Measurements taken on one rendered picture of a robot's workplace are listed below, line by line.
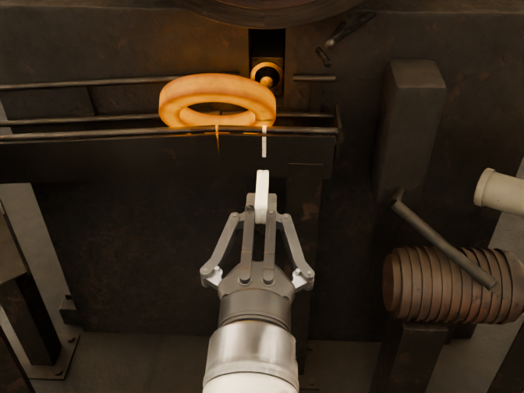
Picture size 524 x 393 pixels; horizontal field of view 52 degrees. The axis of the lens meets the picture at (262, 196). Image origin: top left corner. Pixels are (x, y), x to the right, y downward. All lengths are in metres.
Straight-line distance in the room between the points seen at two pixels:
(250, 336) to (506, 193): 0.48
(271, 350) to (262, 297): 0.06
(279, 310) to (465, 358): 1.00
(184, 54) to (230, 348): 0.55
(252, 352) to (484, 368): 1.06
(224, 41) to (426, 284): 0.51
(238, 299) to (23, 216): 1.44
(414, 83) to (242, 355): 0.51
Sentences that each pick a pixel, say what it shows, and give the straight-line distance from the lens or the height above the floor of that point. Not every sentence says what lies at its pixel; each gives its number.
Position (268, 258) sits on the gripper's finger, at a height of 0.75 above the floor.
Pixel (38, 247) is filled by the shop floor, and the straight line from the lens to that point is 1.79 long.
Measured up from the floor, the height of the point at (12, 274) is 0.61.
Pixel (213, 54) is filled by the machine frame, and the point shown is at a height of 0.79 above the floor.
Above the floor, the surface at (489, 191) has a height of 0.68.
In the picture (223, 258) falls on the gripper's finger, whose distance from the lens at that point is 0.61.
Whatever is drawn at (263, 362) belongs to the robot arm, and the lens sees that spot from 0.50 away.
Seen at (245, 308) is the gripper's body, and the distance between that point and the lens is 0.53.
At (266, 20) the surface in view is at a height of 0.89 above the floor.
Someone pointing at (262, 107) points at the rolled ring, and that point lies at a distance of 0.81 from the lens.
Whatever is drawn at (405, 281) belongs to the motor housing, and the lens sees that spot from 0.91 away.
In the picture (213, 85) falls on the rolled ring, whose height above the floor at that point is 0.82.
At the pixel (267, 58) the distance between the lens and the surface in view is 0.95.
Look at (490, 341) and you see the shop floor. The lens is 1.56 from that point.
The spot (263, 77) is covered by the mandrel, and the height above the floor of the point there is 0.75.
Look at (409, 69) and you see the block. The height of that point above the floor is 0.80.
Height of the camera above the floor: 1.18
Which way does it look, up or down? 40 degrees down
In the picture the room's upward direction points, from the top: straight up
